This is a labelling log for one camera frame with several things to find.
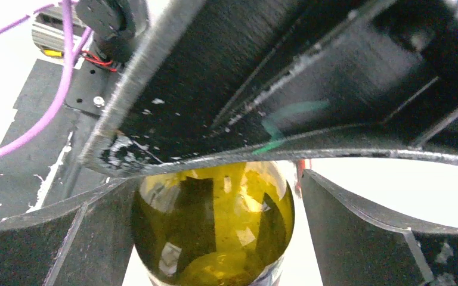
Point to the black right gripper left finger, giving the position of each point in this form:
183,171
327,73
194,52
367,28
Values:
83,240

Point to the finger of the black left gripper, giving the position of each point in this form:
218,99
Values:
218,82

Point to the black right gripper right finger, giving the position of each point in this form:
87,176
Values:
360,242

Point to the dark green wine bottle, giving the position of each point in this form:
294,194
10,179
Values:
223,225

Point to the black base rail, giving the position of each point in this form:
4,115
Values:
39,172

